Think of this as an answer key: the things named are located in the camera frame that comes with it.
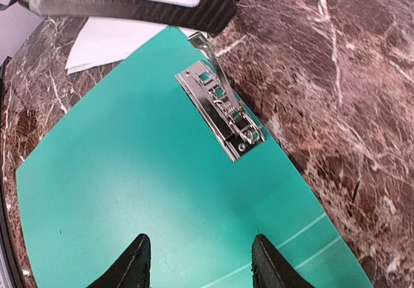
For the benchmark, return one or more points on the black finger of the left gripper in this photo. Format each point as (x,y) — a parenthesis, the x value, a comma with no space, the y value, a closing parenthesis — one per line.
(210,16)

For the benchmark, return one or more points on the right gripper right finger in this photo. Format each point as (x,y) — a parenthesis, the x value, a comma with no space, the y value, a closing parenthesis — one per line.
(271,269)

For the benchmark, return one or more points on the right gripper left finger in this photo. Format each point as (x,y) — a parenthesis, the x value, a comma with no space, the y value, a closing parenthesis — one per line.
(131,268)

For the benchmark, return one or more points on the green plastic folder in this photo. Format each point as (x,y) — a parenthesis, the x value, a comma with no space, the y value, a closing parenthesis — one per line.
(134,156)

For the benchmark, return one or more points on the left white paper sheet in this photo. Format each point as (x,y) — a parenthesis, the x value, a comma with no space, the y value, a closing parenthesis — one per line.
(104,40)

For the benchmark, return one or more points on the metal top clip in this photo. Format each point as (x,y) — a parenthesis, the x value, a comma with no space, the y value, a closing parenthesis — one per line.
(207,86)

